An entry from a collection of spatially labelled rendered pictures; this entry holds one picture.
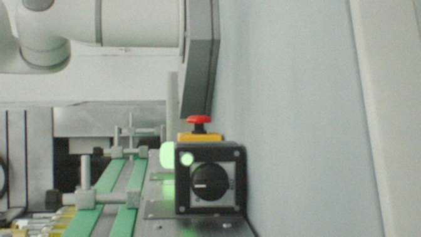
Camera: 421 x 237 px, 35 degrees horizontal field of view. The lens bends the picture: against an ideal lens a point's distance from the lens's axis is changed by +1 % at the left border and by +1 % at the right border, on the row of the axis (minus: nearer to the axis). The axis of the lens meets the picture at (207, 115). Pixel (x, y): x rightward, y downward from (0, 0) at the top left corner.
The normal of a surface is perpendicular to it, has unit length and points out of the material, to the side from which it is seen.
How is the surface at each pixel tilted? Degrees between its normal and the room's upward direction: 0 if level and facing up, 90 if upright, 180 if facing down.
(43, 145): 90
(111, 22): 92
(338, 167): 0
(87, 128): 90
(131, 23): 92
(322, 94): 0
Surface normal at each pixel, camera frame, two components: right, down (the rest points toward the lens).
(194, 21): 0.06, -0.43
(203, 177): 0.06, 0.04
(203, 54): 0.04, 0.90
